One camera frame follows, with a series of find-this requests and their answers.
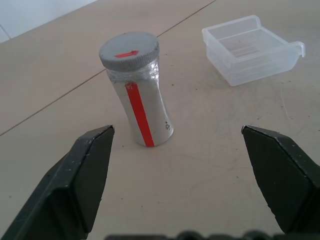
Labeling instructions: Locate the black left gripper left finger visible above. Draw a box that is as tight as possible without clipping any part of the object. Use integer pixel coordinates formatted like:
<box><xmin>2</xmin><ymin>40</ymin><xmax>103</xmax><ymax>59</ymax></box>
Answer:
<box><xmin>0</xmin><ymin>124</ymin><xmax>116</xmax><ymax>240</ymax></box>

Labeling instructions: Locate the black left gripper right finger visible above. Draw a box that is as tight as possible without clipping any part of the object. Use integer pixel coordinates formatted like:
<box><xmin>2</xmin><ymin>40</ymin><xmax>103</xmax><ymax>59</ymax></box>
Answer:
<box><xmin>240</xmin><ymin>124</ymin><xmax>320</xmax><ymax>240</ymax></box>

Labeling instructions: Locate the silver bottle with red stripe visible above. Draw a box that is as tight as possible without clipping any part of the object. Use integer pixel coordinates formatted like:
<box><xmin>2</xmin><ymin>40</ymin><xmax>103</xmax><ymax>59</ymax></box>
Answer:
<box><xmin>106</xmin><ymin>55</ymin><xmax>175</xmax><ymax>148</ymax></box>

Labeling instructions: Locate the clear plastic container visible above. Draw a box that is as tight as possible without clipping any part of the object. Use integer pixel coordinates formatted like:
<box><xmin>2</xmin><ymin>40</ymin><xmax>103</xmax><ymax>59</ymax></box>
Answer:
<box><xmin>201</xmin><ymin>14</ymin><xmax>306</xmax><ymax>88</ymax></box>

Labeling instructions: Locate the grey ribbed plastic jar lid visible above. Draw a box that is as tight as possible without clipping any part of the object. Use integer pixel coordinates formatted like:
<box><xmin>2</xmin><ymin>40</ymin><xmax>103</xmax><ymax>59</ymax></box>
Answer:
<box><xmin>98</xmin><ymin>31</ymin><xmax>160</xmax><ymax>71</ymax></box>

